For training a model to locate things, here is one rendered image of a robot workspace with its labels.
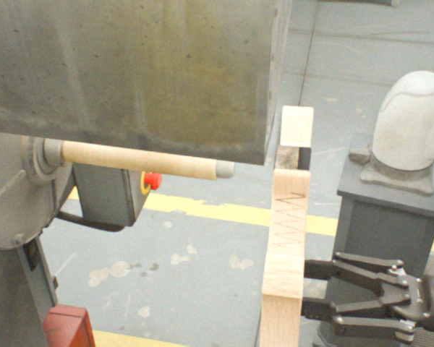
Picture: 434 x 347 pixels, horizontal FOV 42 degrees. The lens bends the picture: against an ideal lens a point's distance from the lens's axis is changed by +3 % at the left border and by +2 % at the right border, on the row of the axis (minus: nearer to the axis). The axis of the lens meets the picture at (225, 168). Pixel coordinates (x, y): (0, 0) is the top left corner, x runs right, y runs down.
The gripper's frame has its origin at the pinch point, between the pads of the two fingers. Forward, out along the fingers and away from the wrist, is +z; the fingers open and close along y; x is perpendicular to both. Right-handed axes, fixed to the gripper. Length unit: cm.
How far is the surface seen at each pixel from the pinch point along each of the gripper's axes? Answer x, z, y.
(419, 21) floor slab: -66, -66, 333
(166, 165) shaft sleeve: 24.3, 16.3, -8.2
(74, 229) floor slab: -87, 93, 108
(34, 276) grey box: -19, 52, 15
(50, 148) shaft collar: 25.4, 29.8, -8.3
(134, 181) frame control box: 3.4, 30.4, 17.8
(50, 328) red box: -36, 52, 17
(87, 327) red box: -40, 46, 21
